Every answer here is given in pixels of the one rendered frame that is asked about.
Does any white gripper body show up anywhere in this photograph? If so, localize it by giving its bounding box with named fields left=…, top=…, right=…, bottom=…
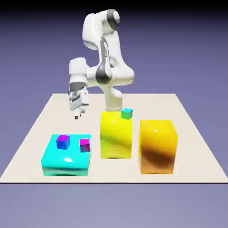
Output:
left=69, top=88, right=90, bottom=113

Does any small purple cube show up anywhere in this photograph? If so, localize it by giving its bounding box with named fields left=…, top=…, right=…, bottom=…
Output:
left=56, top=134, right=71, bottom=150

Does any small magenta cube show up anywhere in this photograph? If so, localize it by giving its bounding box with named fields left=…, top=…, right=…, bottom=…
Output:
left=79, top=138, right=91, bottom=153

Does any small cyan cube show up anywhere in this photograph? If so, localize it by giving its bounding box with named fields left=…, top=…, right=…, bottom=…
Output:
left=121, top=107, right=134, bottom=120

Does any large yellow box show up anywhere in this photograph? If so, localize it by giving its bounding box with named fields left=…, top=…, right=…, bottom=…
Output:
left=100, top=111, right=133, bottom=159

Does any large cyan box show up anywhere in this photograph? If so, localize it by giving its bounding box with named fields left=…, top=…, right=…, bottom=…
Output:
left=41, top=134, right=92, bottom=177

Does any large orange box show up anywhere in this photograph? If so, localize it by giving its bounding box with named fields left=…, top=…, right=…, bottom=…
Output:
left=139, top=119, right=179, bottom=175

